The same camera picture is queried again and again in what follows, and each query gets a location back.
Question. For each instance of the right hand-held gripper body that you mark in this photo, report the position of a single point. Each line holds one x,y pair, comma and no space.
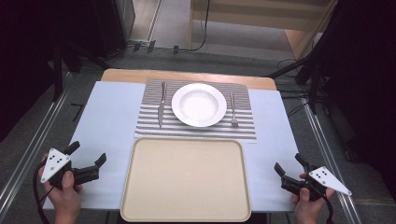
325,179

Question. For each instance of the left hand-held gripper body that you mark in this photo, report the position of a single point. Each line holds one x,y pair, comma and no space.
56,163

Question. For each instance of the silver fork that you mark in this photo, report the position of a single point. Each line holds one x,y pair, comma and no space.
234,122

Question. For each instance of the silver table knife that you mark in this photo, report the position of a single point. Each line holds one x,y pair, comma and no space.
161,112

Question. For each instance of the beige plastic tray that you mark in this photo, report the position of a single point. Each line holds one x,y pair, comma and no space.
186,180

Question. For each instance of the person's right hand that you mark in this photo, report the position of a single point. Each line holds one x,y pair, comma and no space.
308,208

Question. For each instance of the person's left hand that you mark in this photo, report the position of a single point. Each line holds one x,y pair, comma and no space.
67,199

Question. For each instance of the pale blue table sheet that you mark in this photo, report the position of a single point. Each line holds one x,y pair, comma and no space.
109,118

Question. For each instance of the grey striped placemat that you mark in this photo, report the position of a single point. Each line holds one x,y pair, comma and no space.
155,130

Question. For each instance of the black metal stand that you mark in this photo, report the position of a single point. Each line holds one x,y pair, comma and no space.
57,77
313,87

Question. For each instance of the white deep plate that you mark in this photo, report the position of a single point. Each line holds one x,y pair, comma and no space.
199,105

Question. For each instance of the black curtain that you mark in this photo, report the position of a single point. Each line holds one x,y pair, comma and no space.
25,46
367,77

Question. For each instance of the dark cabinet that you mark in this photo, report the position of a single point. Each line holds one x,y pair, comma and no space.
109,25

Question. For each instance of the metal floor rail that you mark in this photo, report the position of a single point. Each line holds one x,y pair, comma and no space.
323,149
31,149

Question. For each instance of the light wooden furniture frame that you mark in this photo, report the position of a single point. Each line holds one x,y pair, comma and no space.
264,12

